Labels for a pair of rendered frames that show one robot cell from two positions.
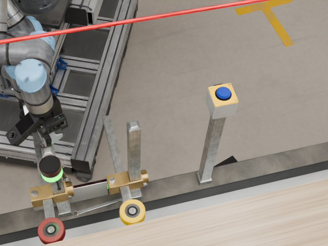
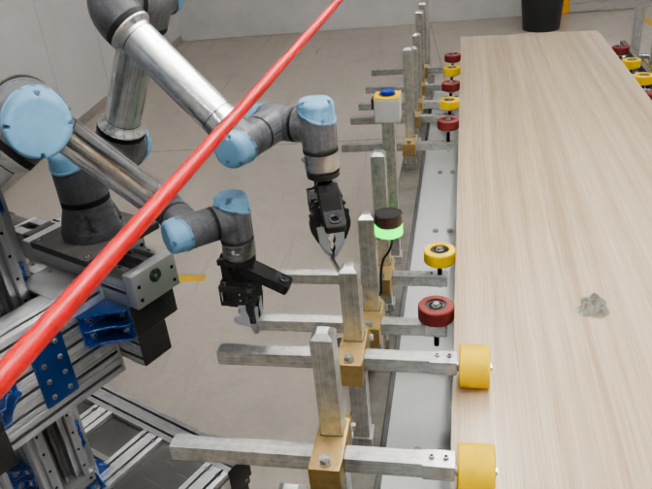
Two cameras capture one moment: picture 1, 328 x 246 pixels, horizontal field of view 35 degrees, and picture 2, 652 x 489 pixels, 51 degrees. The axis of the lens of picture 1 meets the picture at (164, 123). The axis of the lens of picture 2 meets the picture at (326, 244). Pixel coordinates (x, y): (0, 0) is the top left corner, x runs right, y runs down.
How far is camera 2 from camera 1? 163 cm
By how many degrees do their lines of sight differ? 49
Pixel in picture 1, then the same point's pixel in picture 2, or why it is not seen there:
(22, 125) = (330, 203)
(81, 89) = (120, 438)
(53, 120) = not seen: hidden behind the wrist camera
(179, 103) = (204, 382)
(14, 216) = not seen: hidden behind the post
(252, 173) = (406, 231)
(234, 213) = (472, 199)
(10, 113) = not seen: outside the picture
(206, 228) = (481, 214)
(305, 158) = (407, 202)
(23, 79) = (327, 103)
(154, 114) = (200, 408)
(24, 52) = (277, 114)
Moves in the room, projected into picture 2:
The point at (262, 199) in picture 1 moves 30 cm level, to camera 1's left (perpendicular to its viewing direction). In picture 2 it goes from (464, 184) to (427, 228)
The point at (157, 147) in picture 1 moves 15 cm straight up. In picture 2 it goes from (249, 419) to (244, 388)
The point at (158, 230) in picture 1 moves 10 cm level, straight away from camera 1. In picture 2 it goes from (472, 239) to (435, 233)
